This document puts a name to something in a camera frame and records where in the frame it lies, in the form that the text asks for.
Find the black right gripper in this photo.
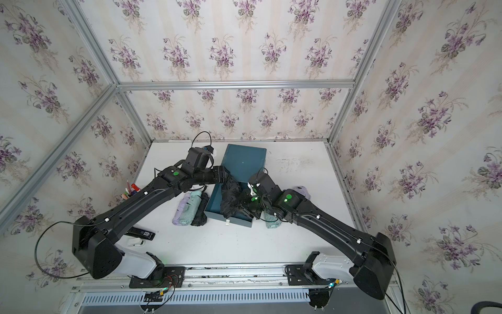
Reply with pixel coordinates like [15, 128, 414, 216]
[227, 189, 272, 218]

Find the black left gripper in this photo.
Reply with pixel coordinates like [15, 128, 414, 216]
[192, 164, 233, 187]

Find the black umbrella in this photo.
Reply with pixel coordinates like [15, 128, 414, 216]
[191, 192, 209, 226]
[220, 176, 243, 219]

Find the teal top drawer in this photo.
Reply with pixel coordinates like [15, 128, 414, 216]
[205, 184, 253, 228]

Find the teal drawer cabinet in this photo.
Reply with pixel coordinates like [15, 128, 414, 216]
[221, 144, 267, 183]

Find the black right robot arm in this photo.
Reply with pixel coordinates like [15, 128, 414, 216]
[248, 171, 399, 300]

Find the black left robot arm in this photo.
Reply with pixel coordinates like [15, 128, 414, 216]
[71, 145, 230, 281]

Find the green folded umbrella right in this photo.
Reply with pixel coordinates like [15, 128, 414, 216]
[261, 212, 282, 229]

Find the green folded umbrella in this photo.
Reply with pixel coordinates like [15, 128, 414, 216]
[261, 212, 282, 229]
[180, 190, 202, 226]

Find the green folded umbrella left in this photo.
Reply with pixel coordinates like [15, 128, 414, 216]
[180, 190, 202, 226]

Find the purple folded umbrella left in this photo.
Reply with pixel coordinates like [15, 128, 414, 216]
[172, 192, 191, 226]

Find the cup of coloured pens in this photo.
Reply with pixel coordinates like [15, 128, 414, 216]
[120, 181, 141, 201]

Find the white ventilation grille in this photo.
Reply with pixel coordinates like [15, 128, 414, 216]
[81, 289, 311, 307]

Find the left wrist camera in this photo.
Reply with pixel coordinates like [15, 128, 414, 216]
[196, 145, 214, 156]

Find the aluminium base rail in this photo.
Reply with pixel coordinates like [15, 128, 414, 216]
[70, 258, 397, 293]

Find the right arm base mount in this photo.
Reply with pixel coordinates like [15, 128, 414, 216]
[284, 264, 341, 288]

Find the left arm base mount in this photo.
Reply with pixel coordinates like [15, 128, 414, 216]
[128, 266, 186, 289]

